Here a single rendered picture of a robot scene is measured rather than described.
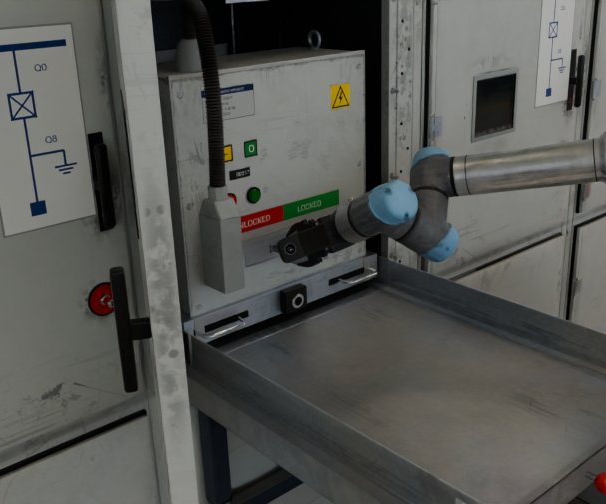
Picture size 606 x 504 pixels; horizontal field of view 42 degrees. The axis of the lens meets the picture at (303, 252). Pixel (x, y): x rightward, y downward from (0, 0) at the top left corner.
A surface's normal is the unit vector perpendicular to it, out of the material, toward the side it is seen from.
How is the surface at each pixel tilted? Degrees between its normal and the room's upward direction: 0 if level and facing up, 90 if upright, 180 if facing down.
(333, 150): 90
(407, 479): 90
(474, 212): 90
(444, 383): 0
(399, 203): 60
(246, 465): 90
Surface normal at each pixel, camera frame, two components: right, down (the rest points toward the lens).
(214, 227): -0.76, 0.26
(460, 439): -0.04, -0.94
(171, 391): 0.23, 0.33
